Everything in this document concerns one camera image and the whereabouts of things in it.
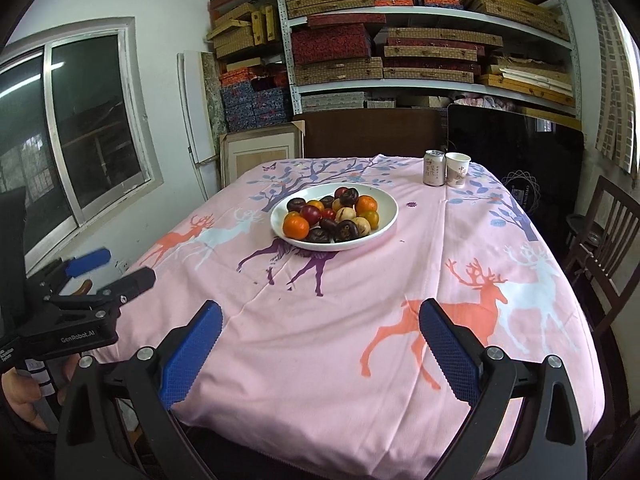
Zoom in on white metal shelf unit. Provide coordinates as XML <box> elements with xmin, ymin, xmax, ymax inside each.
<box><xmin>275</xmin><ymin>0</ymin><xmax>583</xmax><ymax>121</ymax></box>

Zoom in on aluminium sliding window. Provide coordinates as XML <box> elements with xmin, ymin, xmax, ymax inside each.
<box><xmin>0</xmin><ymin>16</ymin><xmax>165</xmax><ymax>273</ymax></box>

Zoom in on dark brown wooden board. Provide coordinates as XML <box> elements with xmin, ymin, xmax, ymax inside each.
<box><xmin>292</xmin><ymin>108</ymin><xmax>448</xmax><ymax>160</ymax></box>

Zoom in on white leaning board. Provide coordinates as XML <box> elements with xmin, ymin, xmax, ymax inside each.
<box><xmin>177</xmin><ymin>50</ymin><xmax>217</xmax><ymax>165</ymax></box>

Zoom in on stack of red patterned boxes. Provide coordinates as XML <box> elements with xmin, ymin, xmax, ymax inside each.
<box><xmin>291</xmin><ymin>14</ymin><xmax>387</xmax><ymax>66</ymax></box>

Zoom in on black glossy panel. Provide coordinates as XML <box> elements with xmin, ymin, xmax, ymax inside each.
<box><xmin>446</xmin><ymin>103</ymin><xmax>586</xmax><ymax>251</ymax></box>

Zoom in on pink drink can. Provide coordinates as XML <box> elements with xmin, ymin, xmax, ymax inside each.
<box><xmin>423</xmin><ymin>149</ymin><xmax>446</xmax><ymax>187</ymax></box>

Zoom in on person's left hand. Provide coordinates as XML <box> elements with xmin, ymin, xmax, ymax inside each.
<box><xmin>0</xmin><ymin>355</ymin><xmax>81</xmax><ymax>433</ymax></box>

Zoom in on grey marble slab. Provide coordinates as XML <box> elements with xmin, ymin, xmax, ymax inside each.
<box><xmin>201</xmin><ymin>52</ymin><xmax>230</xmax><ymax>133</ymax></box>

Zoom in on white paper cup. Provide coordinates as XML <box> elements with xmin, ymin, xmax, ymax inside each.
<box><xmin>445</xmin><ymin>152</ymin><xmax>472</xmax><ymax>188</ymax></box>

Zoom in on light wooden picture frame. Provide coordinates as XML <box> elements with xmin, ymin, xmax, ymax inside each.
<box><xmin>220</xmin><ymin>122</ymin><xmax>306</xmax><ymax>191</ymax></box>

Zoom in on pink folded cloth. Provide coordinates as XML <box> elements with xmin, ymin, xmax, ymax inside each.
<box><xmin>452</xmin><ymin>92</ymin><xmax>518</xmax><ymax>112</ymax></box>

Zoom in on white round plate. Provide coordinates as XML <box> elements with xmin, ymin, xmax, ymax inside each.
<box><xmin>270</xmin><ymin>183</ymin><xmax>399</xmax><ymax>252</ymax></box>

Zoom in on row of long woven boxes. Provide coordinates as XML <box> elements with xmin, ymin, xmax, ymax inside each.
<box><xmin>462</xmin><ymin>0</ymin><xmax>572</xmax><ymax>42</ymax></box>

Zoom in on stack of orange patterned boxes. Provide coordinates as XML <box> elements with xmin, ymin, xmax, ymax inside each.
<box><xmin>220</xmin><ymin>62</ymin><xmax>291</xmax><ymax>88</ymax></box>

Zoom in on stack of tan woven boxes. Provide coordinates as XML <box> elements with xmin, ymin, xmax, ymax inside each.
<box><xmin>294</xmin><ymin>27</ymin><xmax>505</xmax><ymax>87</ymax></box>

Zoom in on stack of grey woven boxes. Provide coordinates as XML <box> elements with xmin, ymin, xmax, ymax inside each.
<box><xmin>300</xmin><ymin>91</ymin><xmax>397</xmax><ymax>112</ymax></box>

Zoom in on pile of yellow woven boxes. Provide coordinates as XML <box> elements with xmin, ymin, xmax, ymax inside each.
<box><xmin>206</xmin><ymin>0</ymin><xmax>283</xmax><ymax>60</ymax></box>

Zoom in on dark wooden chair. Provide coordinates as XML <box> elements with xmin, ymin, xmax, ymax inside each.
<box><xmin>562</xmin><ymin>175</ymin><xmax>640</xmax><ymax>321</ymax></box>

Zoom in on beige checked curtain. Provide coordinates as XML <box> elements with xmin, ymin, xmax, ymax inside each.
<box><xmin>587</xmin><ymin>0</ymin><xmax>640</xmax><ymax>176</ymax></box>

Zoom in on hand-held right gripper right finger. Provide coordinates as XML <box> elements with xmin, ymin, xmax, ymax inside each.
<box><xmin>419</xmin><ymin>298</ymin><xmax>587</xmax><ymax>480</ymax></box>

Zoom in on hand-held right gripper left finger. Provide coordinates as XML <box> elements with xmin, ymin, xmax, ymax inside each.
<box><xmin>54</xmin><ymin>300</ymin><xmax>224</xmax><ymax>480</ymax></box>

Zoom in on stack of blue floral boxes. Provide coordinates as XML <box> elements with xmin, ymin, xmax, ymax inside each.
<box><xmin>220</xmin><ymin>82</ymin><xmax>293</xmax><ymax>133</ymax></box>

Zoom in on large orange mandarin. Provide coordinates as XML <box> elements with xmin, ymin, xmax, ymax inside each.
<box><xmin>283</xmin><ymin>214</ymin><xmax>311</xmax><ymax>241</ymax></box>

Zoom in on stack of yellow wooden boxes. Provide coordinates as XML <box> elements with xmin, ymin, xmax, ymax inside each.
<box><xmin>475</xmin><ymin>55</ymin><xmax>576</xmax><ymax>107</ymax></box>

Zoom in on pink deer print tablecloth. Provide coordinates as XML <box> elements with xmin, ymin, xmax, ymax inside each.
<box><xmin>120</xmin><ymin>154</ymin><xmax>601</xmax><ymax>466</ymax></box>

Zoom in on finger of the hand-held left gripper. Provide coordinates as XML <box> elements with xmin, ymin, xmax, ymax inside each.
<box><xmin>37</xmin><ymin>246</ymin><xmax>112</xmax><ymax>301</ymax></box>
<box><xmin>47</xmin><ymin>266</ymin><xmax>157</xmax><ymax>322</ymax></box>

